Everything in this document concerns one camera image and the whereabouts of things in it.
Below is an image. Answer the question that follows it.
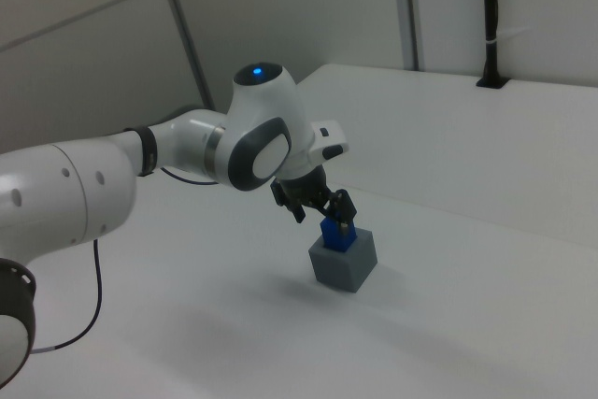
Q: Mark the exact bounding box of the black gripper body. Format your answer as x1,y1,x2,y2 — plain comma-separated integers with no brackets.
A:
275,165,332,212

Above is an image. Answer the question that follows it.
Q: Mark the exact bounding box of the black pole with base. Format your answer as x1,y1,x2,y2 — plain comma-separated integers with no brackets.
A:
475,0,511,90

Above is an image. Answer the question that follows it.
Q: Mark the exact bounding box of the white cable tie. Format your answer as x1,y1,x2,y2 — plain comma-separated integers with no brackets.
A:
483,26,532,45

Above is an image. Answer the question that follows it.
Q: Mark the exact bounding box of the blue block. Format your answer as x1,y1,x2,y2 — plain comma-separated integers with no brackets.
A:
319,215,359,253

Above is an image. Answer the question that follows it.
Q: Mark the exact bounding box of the grey hollow cuboid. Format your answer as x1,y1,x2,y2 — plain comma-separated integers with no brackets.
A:
307,229,379,294

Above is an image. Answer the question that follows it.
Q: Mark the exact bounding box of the grey partition post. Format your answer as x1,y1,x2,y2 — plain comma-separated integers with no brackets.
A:
400,0,427,72
151,0,217,111

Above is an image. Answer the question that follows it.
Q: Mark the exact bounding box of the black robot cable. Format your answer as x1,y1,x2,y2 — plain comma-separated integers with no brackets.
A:
30,165,221,355

